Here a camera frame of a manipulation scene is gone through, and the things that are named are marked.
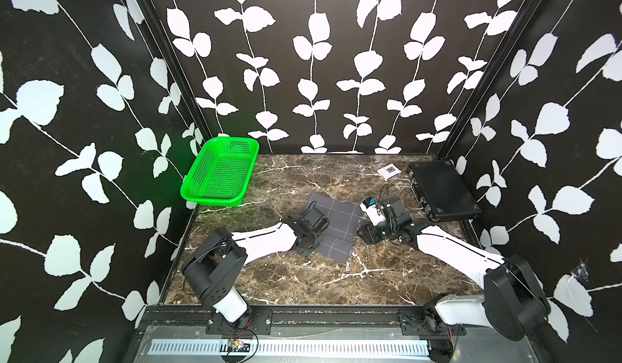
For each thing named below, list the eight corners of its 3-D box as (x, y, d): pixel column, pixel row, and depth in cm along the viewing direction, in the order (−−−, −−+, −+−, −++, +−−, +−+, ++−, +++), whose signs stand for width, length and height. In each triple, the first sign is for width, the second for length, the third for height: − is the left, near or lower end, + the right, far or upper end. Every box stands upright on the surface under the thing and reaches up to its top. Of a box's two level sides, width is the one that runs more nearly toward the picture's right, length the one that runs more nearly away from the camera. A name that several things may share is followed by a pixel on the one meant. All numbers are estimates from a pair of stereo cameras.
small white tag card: (387, 182, 113) (388, 179, 111) (377, 172, 117) (378, 169, 115) (401, 174, 116) (402, 171, 115) (390, 164, 120) (391, 162, 119)
